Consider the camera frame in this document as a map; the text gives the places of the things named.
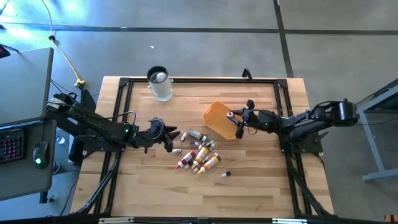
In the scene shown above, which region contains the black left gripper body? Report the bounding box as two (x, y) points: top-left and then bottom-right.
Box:
(133, 117), (174, 154)

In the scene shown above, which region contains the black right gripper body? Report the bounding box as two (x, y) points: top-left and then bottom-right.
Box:
(235, 99), (282, 140)

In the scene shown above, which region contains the yellow plastic bin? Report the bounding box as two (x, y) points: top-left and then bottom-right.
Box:
(203, 100), (242, 141)

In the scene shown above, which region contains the large green food coloring bottle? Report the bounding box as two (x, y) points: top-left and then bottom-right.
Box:
(187, 129), (208, 142)

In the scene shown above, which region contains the large dark red coloring bottle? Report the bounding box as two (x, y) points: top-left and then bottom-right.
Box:
(175, 150), (197, 170)

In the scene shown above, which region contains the large yellow food coloring bottle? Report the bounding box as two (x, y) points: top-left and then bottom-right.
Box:
(197, 152), (223, 175)
(191, 146), (211, 170)

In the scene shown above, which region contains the black clamp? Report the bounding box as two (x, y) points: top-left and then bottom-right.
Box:
(241, 68), (254, 82)

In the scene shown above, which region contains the white cylindrical canister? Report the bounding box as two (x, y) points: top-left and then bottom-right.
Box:
(146, 65), (174, 103)

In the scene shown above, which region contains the black box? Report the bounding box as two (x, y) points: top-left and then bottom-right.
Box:
(68, 136), (85, 165)

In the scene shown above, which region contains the black computer mouse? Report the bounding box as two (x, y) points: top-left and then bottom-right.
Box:
(32, 140), (50, 170)

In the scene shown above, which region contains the grey keyboard tray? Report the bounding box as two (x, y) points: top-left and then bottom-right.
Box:
(0, 119), (58, 202)

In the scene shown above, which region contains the grey desk top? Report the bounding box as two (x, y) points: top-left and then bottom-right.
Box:
(0, 47), (55, 127)

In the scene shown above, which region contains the black backlit keyboard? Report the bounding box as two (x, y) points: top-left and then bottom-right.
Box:
(0, 127), (26, 165)

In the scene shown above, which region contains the black and red device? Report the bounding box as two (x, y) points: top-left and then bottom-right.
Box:
(0, 44), (12, 59)

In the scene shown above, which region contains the black aluminium table frame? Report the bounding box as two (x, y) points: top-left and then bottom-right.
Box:
(74, 77), (335, 218)

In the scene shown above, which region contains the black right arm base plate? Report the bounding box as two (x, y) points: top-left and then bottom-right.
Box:
(279, 129), (330, 156)

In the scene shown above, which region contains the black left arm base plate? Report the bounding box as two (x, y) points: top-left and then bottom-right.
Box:
(75, 133), (127, 153)

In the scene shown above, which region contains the silver metal bracket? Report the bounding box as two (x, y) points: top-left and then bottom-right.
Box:
(272, 218), (308, 224)
(98, 217), (135, 224)

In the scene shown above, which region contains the yellow extension cable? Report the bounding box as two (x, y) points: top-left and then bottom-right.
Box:
(39, 0), (86, 89)

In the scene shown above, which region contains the grey metal table frame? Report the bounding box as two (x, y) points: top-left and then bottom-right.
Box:
(356, 77), (398, 182)

